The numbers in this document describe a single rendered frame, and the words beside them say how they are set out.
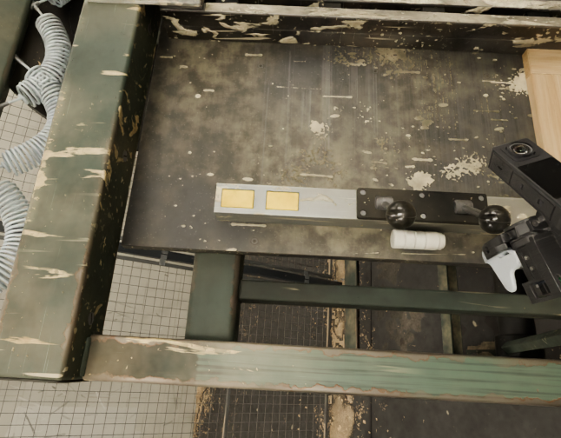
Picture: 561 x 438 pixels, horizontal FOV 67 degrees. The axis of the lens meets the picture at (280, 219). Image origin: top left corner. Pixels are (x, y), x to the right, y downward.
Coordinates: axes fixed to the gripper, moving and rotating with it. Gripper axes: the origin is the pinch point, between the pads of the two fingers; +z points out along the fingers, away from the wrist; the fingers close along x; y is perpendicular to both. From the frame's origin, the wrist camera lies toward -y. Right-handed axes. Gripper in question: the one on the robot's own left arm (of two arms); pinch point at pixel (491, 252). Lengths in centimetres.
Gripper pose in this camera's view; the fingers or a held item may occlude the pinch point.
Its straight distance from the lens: 61.6
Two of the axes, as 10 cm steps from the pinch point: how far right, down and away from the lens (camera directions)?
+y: 2.9, 9.0, -3.2
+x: 9.6, -2.8, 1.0
